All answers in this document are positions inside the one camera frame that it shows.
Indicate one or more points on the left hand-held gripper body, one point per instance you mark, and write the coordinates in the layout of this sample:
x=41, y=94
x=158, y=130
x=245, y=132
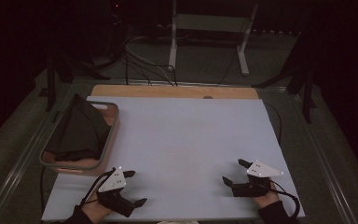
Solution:
x=115, y=182

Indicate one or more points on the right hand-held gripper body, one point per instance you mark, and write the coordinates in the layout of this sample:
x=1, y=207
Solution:
x=258, y=179

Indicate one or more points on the white table board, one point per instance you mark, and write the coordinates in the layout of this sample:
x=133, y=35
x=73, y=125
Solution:
x=183, y=140

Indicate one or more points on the metal floor rail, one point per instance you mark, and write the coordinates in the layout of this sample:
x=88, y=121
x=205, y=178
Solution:
x=326, y=161
x=18, y=165

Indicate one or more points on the pink tray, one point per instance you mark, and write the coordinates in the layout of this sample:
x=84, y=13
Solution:
x=110, y=118

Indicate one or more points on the black stand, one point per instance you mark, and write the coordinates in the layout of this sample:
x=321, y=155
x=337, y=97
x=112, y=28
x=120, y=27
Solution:
x=306, y=90

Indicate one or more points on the dark cloth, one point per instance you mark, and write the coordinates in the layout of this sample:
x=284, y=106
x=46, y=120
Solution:
x=80, y=130

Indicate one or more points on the white metal stand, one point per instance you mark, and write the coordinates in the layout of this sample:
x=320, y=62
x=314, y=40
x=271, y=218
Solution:
x=211, y=23

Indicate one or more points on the person's right hand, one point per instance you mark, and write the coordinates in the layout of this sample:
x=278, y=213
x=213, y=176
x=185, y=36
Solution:
x=265, y=199

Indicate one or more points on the person's left hand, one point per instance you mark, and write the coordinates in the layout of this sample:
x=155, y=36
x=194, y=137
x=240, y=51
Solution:
x=94, y=210

